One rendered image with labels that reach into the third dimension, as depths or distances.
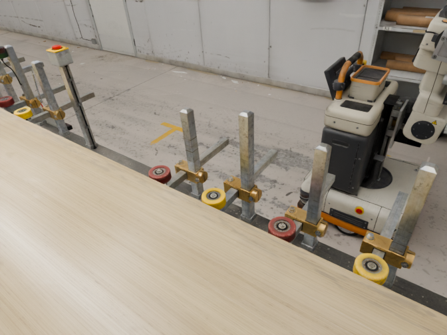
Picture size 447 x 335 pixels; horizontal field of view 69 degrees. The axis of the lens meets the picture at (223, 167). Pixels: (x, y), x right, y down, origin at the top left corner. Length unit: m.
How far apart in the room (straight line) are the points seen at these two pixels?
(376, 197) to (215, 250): 1.37
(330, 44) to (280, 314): 3.19
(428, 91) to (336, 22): 1.93
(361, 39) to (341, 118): 1.88
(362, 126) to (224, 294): 1.23
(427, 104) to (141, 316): 1.56
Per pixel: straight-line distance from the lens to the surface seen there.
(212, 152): 1.42
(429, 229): 2.45
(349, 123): 1.82
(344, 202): 2.06
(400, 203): 1.23
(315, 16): 3.73
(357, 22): 3.60
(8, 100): 2.21
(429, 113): 1.89
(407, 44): 3.53
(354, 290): 0.88
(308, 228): 1.11
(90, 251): 1.02
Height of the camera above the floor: 1.61
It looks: 37 degrees down
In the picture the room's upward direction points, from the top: 4 degrees counter-clockwise
